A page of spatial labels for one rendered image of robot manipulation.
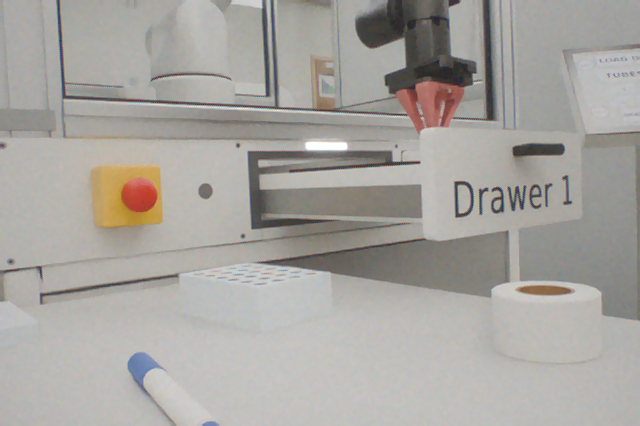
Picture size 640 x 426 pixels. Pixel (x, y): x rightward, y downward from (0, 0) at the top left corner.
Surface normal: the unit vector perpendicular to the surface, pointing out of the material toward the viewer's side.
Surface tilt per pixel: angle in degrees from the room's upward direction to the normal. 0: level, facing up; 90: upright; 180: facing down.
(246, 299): 90
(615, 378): 0
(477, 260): 90
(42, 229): 90
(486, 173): 90
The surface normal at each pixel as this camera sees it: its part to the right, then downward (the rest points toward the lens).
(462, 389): -0.04, -1.00
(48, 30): 0.62, 0.01
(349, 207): -0.78, 0.07
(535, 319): -0.52, 0.07
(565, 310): -0.02, 0.05
